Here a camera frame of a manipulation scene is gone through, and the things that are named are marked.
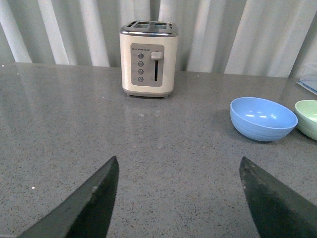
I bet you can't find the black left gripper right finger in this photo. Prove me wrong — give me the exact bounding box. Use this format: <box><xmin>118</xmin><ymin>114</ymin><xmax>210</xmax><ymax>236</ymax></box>
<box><xmin>239</xmin><ymin>157</ymin><xmax>317</xmax><ymax>238</ymax></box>

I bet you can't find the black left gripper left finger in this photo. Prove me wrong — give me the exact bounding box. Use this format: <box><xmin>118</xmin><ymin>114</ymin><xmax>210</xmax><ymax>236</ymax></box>
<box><xmin>21</xmin><ymin>156</ymin><xmax>119</xmax><ymax>238</ymax></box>

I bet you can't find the cream two-slot toaster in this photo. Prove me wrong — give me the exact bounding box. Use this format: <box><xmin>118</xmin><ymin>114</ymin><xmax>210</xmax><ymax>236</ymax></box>
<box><xmin>119</xmin><ymin>20</ymin><xmax>178</xmax><ymax>98</ymax></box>

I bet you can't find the green plastic bowl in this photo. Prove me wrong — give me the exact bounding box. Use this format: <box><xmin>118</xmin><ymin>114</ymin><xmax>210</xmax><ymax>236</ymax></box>
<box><xmin>294</xmin><ymin>100</ymin><xmax>317</xmax><ymax>140</ymax></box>

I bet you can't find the clear plastic food container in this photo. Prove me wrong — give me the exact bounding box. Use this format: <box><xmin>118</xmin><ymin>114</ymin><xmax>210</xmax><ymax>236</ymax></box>
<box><xmin>297</xmin><ymin>63</ymin><xmax>317</xmax><ymax>94</ymax></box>

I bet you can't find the white pleated curtain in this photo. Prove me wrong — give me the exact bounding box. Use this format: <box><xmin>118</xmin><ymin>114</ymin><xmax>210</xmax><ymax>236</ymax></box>
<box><xmin>0</xmin><ymin>0</ymin><xmax>317</xmax><ymax>77</ymax></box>

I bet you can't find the blue plastic bowl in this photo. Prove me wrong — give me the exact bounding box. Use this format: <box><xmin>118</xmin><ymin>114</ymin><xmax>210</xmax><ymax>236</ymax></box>
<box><xmin>230</xmin><ymin>97</ymin><xmax>298</xmax><ymax>142</ymax></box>

